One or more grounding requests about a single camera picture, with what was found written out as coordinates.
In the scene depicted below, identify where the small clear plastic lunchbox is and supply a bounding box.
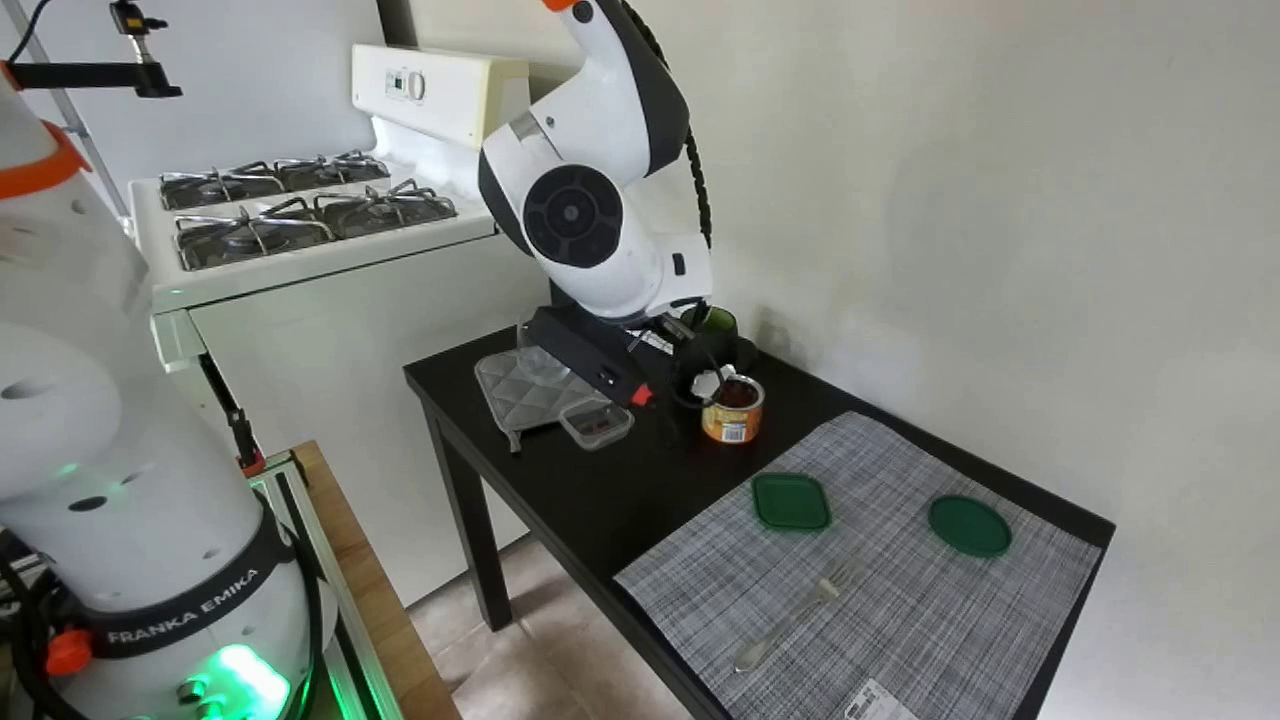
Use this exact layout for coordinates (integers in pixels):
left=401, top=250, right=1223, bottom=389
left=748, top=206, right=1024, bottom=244
left=561, top=401, right=634, bottom=451

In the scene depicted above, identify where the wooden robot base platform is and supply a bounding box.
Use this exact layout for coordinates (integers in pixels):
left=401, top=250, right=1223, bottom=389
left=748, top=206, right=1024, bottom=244
left=254, top=443, right=462, bottom=720

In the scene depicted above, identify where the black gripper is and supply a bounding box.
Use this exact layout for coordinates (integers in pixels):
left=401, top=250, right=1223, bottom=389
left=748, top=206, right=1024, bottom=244
left=524, top=309, right=697, bottom=409

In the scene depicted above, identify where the black side table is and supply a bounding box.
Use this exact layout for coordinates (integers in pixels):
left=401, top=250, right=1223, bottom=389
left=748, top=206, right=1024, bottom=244
left=403, top=330, right=1115, bottom=720

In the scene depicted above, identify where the green round lid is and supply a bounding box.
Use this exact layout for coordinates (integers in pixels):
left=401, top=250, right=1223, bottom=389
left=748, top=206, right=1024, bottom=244
left=930, top=497, right=1012, bottom=562

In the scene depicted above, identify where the white gas stove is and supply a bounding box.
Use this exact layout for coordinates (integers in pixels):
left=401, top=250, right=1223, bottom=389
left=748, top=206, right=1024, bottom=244
left=83, top=35, right=544, bottom=605

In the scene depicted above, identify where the green rectangular lid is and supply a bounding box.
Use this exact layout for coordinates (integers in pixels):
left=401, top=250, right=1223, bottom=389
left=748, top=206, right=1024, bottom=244
left=752, top=474, right=833, bottom=534

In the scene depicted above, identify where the black camera stand clamp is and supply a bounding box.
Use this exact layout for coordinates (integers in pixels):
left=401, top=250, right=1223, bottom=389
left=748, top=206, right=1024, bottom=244
left=0, top=0, right=176, bottom=101

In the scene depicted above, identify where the grey woven placemat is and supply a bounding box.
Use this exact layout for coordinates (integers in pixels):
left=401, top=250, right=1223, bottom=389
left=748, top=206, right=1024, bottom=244
left=622, top=412, right=1101, bottom=720

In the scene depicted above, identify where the grey quilted pot holder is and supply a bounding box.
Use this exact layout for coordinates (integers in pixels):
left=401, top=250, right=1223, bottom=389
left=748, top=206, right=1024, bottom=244
left=474, top=346, right=598, bottom=448

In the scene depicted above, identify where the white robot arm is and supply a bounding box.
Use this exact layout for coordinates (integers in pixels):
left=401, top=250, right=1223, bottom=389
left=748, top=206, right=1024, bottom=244
left=0, top=0, right=709, bottom=720

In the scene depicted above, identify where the open tin can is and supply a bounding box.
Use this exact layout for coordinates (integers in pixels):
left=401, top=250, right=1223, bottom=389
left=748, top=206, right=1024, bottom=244
left=693, top=365, right=763, bottom=448

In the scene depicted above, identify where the dark green cup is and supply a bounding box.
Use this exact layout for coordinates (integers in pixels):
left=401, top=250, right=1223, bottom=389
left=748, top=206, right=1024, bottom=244
left=704, top=305, right=738, bottom=342

